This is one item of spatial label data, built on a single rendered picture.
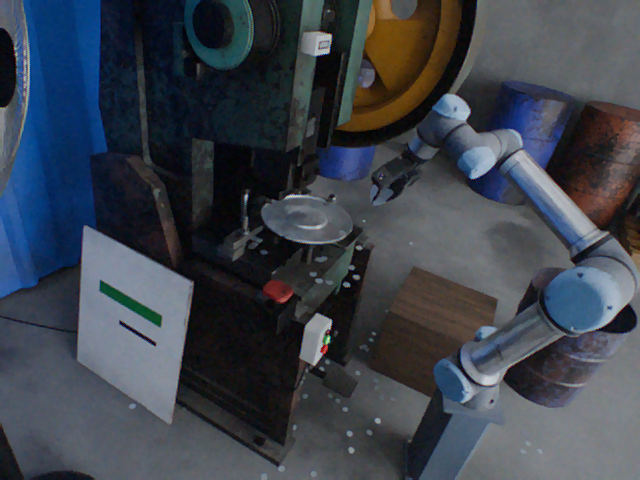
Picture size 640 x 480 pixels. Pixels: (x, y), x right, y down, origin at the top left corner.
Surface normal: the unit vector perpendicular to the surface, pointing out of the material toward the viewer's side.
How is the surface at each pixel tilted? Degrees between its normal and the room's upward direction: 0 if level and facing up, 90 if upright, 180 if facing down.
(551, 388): 92
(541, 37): 90
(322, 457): 0
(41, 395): 0
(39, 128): 90
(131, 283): 78
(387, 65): 90
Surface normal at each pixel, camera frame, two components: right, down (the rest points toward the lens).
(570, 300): -0.72, 0.16
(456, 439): -0.16, 0.52
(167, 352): -0.44, 0.24
